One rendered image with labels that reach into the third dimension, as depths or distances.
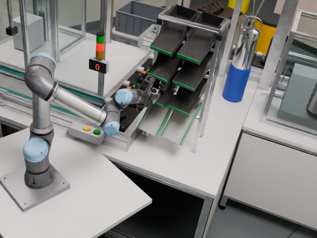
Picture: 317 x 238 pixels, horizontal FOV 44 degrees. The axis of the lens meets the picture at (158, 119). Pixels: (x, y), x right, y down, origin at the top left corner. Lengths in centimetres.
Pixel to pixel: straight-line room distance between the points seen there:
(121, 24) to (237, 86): 187
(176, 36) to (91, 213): 101
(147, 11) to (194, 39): 259
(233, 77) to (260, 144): 52
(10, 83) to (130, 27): 185
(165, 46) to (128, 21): 228
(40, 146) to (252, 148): 152
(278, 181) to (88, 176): 145
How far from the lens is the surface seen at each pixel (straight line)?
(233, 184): 311
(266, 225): 335
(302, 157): 285
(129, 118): 243
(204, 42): 208
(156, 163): 230
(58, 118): 248
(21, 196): 209
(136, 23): 429
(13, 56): 334
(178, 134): 227
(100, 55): 244
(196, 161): 237
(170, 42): 208
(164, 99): 221
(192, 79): 211
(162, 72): 214
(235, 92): 294
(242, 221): 330
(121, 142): 232
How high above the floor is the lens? 241
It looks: 36 degrees down
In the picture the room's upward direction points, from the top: 8 degrees clockwise
